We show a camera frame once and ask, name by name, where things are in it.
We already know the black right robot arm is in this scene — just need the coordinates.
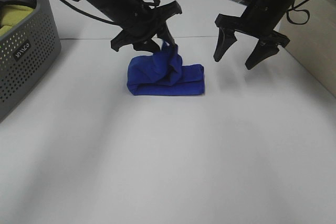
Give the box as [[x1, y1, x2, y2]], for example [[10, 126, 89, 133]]
[[213, 0, 295, 70]]

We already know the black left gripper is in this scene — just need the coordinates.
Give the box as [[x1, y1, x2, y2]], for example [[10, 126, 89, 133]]
[[111, 0, 182, 52]]

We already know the blue microfiber towel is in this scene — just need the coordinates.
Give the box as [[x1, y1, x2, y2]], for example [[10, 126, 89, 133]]
[[127, 41, 205, 96]]

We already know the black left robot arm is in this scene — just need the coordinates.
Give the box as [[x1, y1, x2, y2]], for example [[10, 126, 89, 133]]
[[60, 0, 182, 52]]

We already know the grey perforated laundry basket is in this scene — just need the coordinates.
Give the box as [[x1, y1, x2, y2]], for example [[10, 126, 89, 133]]
[[1, 0, 61, 120]]

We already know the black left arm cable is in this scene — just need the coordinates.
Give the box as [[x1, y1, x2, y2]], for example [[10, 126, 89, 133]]
[[31, 0, 161, 25]]

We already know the yellow-green cloth in basket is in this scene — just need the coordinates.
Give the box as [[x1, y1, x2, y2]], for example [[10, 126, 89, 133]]
[[1, 5, 35, 36]]

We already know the beige storage box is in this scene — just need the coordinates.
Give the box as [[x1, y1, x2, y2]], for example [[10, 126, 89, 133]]
[[279, 0, 335, 95]]

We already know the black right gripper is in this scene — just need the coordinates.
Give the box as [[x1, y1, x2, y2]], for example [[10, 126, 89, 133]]
[[213, 0, 289, 70]]

